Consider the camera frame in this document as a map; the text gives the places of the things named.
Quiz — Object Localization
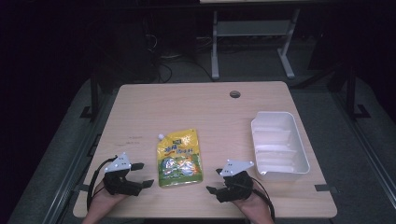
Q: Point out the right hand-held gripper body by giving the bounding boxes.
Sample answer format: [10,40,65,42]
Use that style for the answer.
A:
[214,159,255,203]

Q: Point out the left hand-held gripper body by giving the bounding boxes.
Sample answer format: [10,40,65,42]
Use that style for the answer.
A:
[102,151,145,198]

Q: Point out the person's left hand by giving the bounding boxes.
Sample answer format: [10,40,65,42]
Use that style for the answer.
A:
[89,179,129,214]

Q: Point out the person's right hand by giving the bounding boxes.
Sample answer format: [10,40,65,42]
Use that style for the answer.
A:
[233,182,269,217]

